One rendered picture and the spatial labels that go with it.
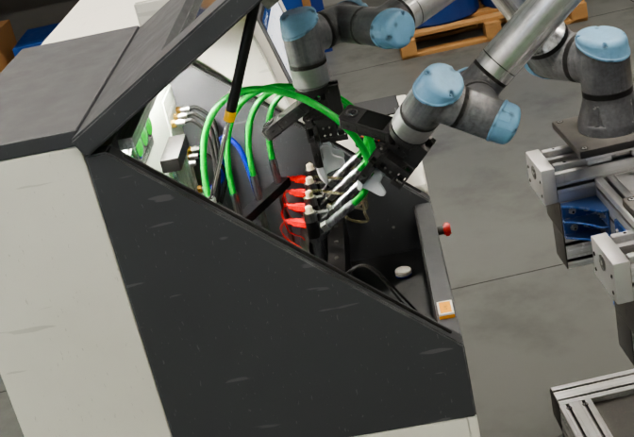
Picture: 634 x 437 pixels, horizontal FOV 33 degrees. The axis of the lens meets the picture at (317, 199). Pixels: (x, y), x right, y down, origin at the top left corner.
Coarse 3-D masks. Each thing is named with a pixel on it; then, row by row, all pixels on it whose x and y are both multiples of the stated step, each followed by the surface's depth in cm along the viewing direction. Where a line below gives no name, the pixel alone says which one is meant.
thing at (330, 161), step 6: (324, 144) 219; (324, 150) 219; (330, 150) 219; (324, 156) 219; (330, 156) 220; (336, 156) 220; (324, 162) 220; (330, 162) 220; (336, 162) 220; (342, 162) 220; (318, 168) 220; (324, 168) 220; (330, 168) 221; (336, 168) 221; (318, 174) 222; (324, 174) 221; (324, 180) 222
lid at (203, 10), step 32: (192, 0) 222; (224, 0) 173; (256, 0) 172; (160, 32) 206; (192, 32) 174; (224, 32) 174; (128, 64) 205; (160, 64) 176; (128, 96) 178; (96, 128) 181
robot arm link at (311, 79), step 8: (296, 72) 212; (304, 72) 211; (312, 72) 211; (320, 72) 212; (328, 72) 215; (296, 80) 213; (304, 80) 212; (312, 80) 212; (320, 80) 212; (328, 80) 214; (296, 88) 214; (304, 88) 212; (312, 88) 212
